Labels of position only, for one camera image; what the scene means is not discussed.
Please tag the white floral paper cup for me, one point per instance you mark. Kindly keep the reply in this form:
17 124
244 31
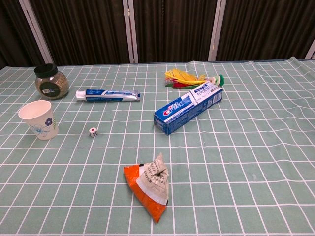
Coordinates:
39 119

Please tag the blue Crest toothpaste box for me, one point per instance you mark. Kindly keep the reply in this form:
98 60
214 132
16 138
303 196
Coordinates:
187 109

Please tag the colourful feather shuttlecock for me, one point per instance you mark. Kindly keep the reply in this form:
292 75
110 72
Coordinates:
182 78

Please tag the blue white toothpaste tube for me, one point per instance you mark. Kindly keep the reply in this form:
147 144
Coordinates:
108 95

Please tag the white die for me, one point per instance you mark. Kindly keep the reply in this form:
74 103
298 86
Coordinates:
93 132

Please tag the orange white snack packet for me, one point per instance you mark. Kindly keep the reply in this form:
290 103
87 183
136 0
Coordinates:
150 189

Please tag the green checked tablecloth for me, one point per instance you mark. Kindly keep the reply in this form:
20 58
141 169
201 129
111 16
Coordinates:
221 157

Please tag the glass jar with black lid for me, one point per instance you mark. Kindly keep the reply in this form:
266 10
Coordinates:
51 84

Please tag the dark pleated curtain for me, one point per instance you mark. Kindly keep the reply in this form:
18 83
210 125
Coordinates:
83 29

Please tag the white screen frame post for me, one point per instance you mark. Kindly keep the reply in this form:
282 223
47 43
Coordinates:
310 50
130 32
37 32
216 29

